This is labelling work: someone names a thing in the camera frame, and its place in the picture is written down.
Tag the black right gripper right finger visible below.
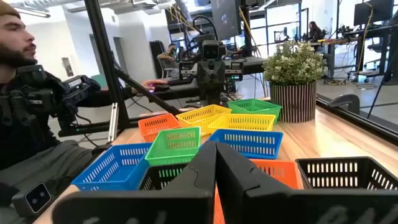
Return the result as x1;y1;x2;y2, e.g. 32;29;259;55
216;142;398;224

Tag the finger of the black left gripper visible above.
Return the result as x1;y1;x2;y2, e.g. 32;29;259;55
197;60;212;94
211;60;226;94

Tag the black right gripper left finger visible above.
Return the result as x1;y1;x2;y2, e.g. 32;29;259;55
52;141;218;224

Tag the black plastic basket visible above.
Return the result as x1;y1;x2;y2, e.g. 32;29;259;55
295;156;398;191
138;163;189;191

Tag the orange plastic basket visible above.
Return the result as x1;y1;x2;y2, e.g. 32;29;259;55
213;159;299;224
137;113;181;143

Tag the yellow plastic basket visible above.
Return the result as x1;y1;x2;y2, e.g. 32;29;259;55
175;105;233;137
208;113;277;133

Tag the green plastic basket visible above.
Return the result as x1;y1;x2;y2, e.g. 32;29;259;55
144;126;202;167
226;98;283;124

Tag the blue plastic basket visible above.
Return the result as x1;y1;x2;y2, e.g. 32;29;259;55
203;129;284;161
71;142;153;192

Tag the person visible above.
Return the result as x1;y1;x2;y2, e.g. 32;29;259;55
307;21;324;43
0;0;139;224
157;43;180;78

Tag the black computer mouse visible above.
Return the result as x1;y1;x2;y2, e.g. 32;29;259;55
150;82;171;93

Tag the person's hand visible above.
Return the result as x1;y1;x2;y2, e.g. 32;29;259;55
136;79;169;93

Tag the computer monitor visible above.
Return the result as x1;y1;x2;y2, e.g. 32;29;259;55
210;0;243;42

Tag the potted plant in striped pot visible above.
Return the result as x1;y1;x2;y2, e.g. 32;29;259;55
262;40;326;124

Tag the silver metal strip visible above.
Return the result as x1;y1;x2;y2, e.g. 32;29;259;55
108;102;119;142

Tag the black table clamp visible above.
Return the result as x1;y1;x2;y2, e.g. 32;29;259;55
328;94;361;115

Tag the black background desk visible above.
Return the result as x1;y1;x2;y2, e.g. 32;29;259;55
323;24;398;82

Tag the dark background monitor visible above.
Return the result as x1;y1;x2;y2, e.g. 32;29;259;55
353;0;395;27

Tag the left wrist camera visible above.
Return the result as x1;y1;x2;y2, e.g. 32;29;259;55
201;39;227;61

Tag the black aluminium table frame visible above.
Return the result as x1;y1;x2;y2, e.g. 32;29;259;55
58;0;398;144

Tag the grey table-level camera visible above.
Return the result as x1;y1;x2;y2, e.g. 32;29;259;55
11;182;53;218

